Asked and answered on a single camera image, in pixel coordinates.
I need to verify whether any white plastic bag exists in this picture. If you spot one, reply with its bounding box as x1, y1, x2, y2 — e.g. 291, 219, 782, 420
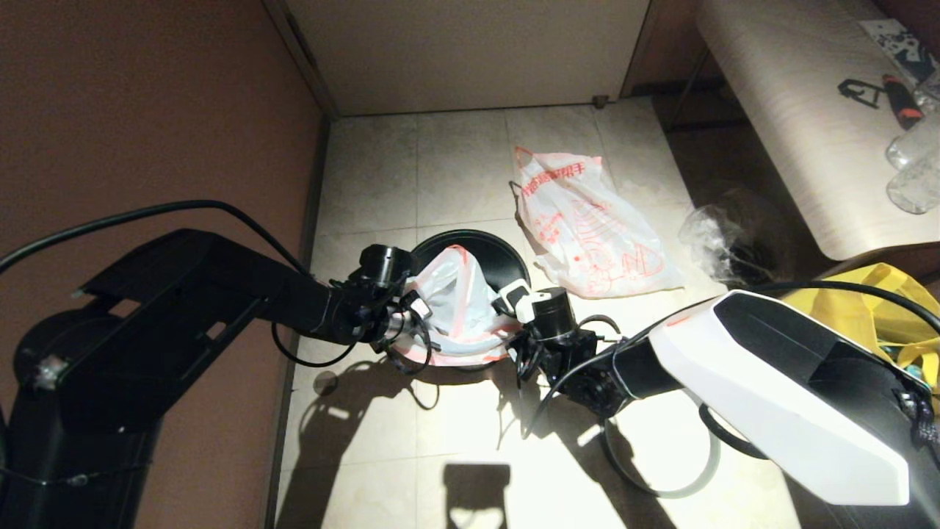
402, 245, 524, 367

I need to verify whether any white red-printed trash bag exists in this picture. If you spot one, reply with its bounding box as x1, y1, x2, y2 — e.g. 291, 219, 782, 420
508, 145, 685, 301

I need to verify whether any grey bin rim ring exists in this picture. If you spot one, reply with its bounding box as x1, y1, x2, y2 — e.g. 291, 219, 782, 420
600, 400, 721, 500

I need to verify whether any black round trash bin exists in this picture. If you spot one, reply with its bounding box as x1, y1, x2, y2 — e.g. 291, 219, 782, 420
411, 229, 532, 295

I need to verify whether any crumpled clear plastic bag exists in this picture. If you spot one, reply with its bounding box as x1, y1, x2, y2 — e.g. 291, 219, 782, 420
676, 195, 779, 289

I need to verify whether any yellow fabric tote bag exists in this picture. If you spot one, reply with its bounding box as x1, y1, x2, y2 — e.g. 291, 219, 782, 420
780, 263, 940, 416

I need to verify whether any white door panel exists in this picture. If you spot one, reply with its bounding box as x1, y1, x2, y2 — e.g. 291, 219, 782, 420
283, 0, 653, 118

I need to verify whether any beige wood-grain table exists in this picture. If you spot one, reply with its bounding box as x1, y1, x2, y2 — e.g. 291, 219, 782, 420
694, 0, 940, 263

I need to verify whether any black metal clip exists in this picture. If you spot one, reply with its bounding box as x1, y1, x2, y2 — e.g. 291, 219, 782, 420
839, 79, 888, 111

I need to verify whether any clear plastic bottle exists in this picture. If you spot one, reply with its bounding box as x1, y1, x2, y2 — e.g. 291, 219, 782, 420
886, 149, 940, 215
886, 109, 940, 172

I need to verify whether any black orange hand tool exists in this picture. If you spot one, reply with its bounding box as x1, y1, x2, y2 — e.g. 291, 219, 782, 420
885, 76, 926, 132

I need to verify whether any blue white printed paper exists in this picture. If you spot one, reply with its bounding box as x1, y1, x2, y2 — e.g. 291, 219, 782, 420
859, 19, 940, 89

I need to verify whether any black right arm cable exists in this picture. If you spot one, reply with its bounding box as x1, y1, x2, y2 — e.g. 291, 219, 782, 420
514, 281, 940, 460

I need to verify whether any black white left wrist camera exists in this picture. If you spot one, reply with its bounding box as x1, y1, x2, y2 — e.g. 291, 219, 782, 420
358, 245, 416, 295

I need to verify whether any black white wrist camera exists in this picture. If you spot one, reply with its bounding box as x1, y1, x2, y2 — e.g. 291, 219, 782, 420
491, 279, 581, 342
358, 245, 416, 295

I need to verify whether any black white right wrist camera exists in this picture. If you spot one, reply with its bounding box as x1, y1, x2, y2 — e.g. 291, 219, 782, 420
491, 279, 581, 342

